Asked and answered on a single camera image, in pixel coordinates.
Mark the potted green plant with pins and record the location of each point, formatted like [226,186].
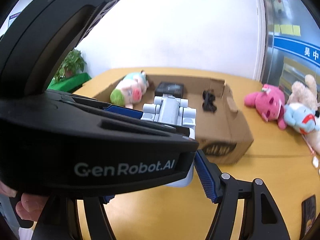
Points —
[72,64]

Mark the black charger box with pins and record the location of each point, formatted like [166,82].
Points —
[167,88]

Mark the light grey phone stand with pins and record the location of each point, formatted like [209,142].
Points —
[172,111]

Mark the person's left hand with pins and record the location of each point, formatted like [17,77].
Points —
[29,207]

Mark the beige teddy plush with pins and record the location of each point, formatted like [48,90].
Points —
[305,94]

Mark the yellow sticky notes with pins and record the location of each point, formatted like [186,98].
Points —
[287,29]

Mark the brown cardboard box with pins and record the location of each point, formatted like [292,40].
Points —
[224,135]

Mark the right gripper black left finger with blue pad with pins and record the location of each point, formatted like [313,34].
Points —
[60,220]

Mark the pink strawberry bear plush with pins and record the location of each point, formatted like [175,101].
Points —
[269,103]

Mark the black sunglasses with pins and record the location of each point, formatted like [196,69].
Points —
[208,101]

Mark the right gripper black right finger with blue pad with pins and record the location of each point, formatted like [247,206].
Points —
[261,217]

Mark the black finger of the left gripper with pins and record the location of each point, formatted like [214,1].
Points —
[131,116]

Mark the light blue plush toy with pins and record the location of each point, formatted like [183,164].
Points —
[300,118]

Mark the pink pig plush toy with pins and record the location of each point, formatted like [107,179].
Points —
[129,90]

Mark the green cloth covered table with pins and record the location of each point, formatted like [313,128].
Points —
[71,84]

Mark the blue framed wall poster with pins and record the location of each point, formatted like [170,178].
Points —
[12,18]

